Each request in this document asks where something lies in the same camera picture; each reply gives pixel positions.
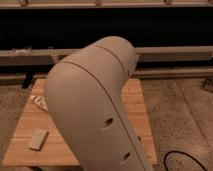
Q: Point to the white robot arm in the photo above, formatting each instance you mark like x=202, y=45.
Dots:
x=83, y=96

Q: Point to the white tube with label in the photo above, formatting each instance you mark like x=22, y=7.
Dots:
x=39, y=101

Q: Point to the wooden table board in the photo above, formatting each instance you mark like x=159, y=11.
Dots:
x=54, y=151

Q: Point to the long grey metal rail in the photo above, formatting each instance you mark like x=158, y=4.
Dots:
x=28, y=57

